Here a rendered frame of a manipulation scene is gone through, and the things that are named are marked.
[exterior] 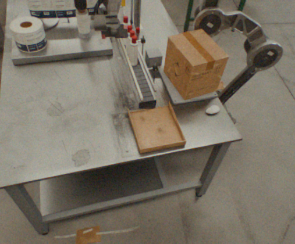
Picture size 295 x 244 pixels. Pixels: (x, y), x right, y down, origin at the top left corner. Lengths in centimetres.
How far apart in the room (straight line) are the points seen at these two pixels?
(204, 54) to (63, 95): 88
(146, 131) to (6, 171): 74
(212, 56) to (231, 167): 120
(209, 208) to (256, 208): 37
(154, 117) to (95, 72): 55
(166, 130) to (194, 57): 44
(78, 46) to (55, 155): 88
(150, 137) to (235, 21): 93
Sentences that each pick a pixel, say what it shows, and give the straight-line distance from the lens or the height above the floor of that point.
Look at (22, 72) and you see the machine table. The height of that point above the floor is 83.
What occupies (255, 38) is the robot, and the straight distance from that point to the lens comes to 208.
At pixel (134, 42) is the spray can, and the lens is 176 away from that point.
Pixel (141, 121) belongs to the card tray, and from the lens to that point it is 158.
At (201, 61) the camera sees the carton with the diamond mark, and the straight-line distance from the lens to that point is 157.
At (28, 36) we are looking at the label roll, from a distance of 199.
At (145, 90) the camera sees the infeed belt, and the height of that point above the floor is 88.
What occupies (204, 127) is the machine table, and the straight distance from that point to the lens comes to 162.
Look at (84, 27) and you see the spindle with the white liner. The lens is 208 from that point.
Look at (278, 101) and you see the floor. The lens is 327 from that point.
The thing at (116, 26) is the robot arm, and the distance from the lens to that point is 141.
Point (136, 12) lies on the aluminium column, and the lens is 226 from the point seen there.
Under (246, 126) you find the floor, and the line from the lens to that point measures 287.
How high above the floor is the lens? 205
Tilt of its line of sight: 50 degrees down
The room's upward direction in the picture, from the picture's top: 5 degrees clockwise
